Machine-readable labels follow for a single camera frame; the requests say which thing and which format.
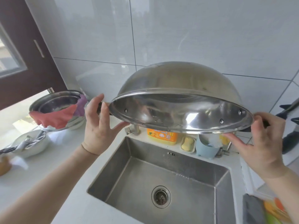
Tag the person's right hand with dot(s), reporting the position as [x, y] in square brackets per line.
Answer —
[264, 146]

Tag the person's left hand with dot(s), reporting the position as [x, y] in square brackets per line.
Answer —
[98, 132]

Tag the stainless steel pot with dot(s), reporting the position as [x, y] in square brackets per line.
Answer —
[182, 100]

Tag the person's left forearm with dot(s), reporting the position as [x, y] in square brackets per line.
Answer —
[46, 188]

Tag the person's right forearm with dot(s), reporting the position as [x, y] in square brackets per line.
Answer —
[282, 191]

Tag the purple cloth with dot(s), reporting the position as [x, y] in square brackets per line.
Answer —
[80, 107]

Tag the steel faucet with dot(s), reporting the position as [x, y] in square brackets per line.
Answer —
[133, 130]

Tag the small curved steel tap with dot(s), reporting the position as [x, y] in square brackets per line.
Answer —
[225, 150]

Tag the small yellow sponge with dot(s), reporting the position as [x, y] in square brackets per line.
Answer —
[224, 139]

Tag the red cloth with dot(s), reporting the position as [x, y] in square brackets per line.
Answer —
[53, 118]

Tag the white scrub brush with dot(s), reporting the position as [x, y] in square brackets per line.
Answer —
[213, 141]

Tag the steel basin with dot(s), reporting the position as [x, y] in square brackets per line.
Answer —
[56, 100]

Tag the steel sink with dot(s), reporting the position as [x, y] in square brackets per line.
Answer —
[130, 179]

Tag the light blue utensil holder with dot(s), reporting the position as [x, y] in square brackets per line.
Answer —
[205, 149]

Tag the white ceramic bowl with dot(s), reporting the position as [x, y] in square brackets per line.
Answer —
[39, 146]

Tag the yellow detergent jug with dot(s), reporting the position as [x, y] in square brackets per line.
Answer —
[161, 137]

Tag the dark grey cloth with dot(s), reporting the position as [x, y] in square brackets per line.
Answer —
[253, 209]

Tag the orange label bottle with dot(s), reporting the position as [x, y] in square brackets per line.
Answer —
[278, 209]

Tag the yellow soap in dish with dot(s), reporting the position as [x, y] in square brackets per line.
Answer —
[194, 146]

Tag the yellow soap bar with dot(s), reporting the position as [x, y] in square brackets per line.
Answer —
[187, 144]

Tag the steel sink strainer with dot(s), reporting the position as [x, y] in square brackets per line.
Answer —
[161, 197]

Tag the dark brown framed window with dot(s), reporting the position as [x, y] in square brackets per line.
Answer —
[30, 67]

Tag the wooden mortar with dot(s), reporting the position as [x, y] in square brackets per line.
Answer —
[4, 165]

